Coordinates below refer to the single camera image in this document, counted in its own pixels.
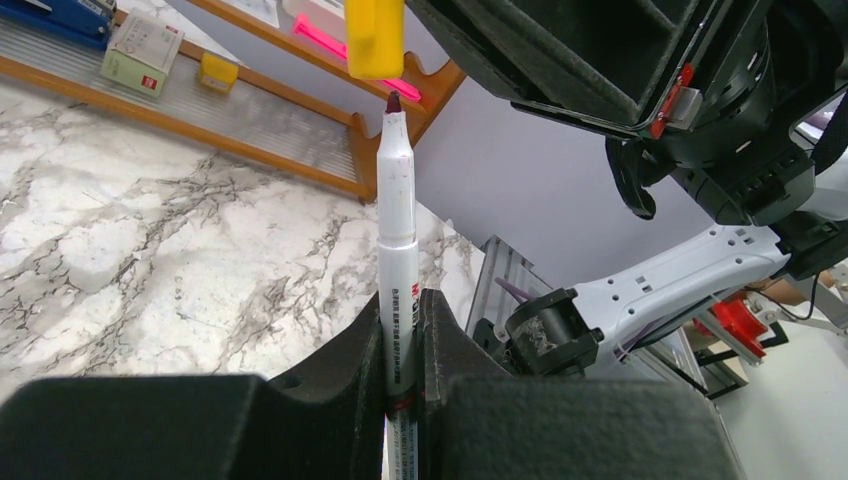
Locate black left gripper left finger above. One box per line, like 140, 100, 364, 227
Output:
1, 300, 385, 479

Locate green white carton on shelf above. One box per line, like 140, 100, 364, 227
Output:
100, 9, 185, 98

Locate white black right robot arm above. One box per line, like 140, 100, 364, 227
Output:
410, 1, 847, 375

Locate blue stapler on shelf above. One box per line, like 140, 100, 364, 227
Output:
1, 0, 117, 51

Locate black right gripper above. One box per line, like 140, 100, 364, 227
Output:
407, 0, 847, 226

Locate wooden shelf rack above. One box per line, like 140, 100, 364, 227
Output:
0, 0, 468, 205

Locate small yellow box on shelf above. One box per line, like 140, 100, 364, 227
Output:
197, 52, 239, 93

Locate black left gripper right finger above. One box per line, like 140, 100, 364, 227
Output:
418, 289, 744, 479

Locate yellow pen cap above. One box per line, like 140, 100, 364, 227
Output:
344, 0, 405, 80

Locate pink tool on shelf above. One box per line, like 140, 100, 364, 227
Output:
292, 13, 423, 103

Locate aluminium frame rail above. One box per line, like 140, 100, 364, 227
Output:
465, 235, 553, 342

